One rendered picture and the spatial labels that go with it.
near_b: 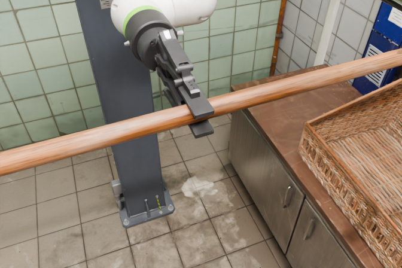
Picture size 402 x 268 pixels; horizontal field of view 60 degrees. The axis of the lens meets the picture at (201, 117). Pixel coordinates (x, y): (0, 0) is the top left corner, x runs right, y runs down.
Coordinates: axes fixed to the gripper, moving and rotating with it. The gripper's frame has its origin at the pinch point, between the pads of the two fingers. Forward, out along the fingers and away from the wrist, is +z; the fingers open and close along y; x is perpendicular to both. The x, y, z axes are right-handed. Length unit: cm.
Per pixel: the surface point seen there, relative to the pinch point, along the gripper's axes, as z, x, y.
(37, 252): -64, 54, 120
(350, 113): -29, -69, 47
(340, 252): 5, -46, 69
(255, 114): -55, -48, 62
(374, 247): 10, -50, 59
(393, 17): -48, -98, 25
